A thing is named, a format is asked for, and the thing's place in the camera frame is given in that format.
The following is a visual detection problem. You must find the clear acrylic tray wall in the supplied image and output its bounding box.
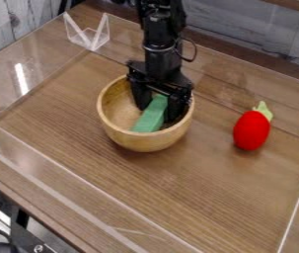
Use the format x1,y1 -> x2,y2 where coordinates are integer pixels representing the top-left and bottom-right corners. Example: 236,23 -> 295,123
0,127 -> 201,253

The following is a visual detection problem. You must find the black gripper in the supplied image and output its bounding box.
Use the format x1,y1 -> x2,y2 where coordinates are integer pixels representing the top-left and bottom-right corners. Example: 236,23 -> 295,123
126,61 -> 192,123

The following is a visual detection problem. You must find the green rectangular block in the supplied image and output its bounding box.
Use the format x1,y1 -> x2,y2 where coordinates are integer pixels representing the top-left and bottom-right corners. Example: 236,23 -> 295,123
130,95 -> 167,132

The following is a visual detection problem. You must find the clear acrylic corner bracket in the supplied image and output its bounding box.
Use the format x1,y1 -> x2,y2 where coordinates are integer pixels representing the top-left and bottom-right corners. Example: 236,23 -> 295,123
62,13 -> 109,51

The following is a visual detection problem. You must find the light wooden bowl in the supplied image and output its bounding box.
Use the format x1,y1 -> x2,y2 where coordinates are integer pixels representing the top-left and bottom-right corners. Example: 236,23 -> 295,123
96,75 -> 195,152

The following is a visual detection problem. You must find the red plush strawberry toy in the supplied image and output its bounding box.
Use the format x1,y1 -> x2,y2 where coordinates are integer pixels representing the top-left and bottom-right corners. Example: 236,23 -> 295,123
232,101 -> 273,151

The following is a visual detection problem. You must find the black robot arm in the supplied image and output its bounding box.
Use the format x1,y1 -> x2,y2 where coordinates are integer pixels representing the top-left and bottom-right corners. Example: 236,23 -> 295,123
126,0 -> 197,123

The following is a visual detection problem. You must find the black metal table leg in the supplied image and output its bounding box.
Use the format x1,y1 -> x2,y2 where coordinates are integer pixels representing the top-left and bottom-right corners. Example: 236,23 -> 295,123
10,206 -> 56,253

